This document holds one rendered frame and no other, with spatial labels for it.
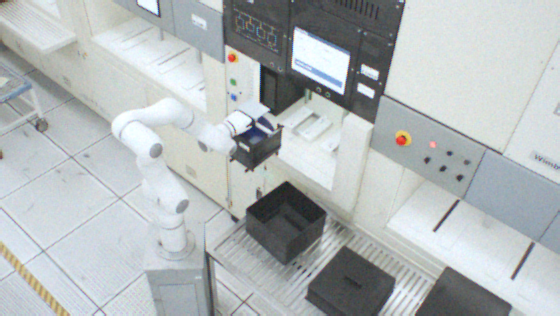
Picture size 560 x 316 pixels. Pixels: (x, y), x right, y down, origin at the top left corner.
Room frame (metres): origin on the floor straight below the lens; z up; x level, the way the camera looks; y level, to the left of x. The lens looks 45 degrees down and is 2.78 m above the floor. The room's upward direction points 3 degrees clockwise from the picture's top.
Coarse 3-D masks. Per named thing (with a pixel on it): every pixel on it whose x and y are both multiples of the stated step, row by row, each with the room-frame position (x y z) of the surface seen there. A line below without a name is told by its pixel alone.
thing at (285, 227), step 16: (272, 192) 1.60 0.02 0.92; (288, 192) 1.66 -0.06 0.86; (256, 208) 1.53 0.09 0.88; (272, 208) 1.61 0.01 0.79; (288, 208) 1.63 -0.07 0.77; (304, 208) 1.58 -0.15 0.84; (320, 208) 1.52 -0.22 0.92; (256, 224) 1.42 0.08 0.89; (272, 224) 1.52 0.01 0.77; (288, 224) 1.53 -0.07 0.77; (304, 224) 1.54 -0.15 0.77; (320, 224) 1.46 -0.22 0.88; (256, 240) 1.42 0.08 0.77; (272, 240) 1.35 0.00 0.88; (288, 240) 1.43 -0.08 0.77; (304, 240) 1.38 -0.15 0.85; (288, 256) 1.31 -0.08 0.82
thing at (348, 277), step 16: (336, 256) 1.30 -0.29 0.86; (352, 256) 1.30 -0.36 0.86; (320, 272) 1.21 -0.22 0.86; (336, 272) 1.21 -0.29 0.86; (352, 272) 1.22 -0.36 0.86; (368, 272) 1.22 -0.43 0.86; (384, 272) 1.23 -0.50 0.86; (320, 288) 1.13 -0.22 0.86; (336, 288) 1.13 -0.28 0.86; (352, 288) 1.14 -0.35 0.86; (368, 288) 1.14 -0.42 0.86; (384, 288) 1.15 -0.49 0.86; (320, 304) 1.09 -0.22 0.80; (336, 304) 1.06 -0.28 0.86; (352, 304) 1.06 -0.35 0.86; (368, 304) 1.07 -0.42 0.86; (384, 304) 1.12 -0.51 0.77
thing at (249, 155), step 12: (240, 108) 1.80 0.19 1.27; (252, 108) 1.81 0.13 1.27; (264, 108) 1.81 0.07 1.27; (276, 132) 1.77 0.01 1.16; (240, 144) 1.71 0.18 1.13; (252, 144) 1.67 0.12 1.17; (264, 144) 1.71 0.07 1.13; (276, 144) 1.78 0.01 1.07; (240, 156) 1.71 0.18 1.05; (252, 156) 1.66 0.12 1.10; (264, 156) 1.72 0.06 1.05; (252, 168) 1.66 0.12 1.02
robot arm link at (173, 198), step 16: (128, 128) 1.32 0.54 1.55; (144, 128) 1.32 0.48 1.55; (128, 144) 1.28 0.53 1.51; (144, 144) 1.25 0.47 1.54; (160, 144) 1.28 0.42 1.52; (144, 160) 1.24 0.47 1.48; (160, 160) 1.33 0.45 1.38; (144, 176) 1.31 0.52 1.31; (160, 176) 1.32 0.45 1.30; (160, 192) 1.31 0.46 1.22; (176, 192) 1.33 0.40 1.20; (176, 208) 1.30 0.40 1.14
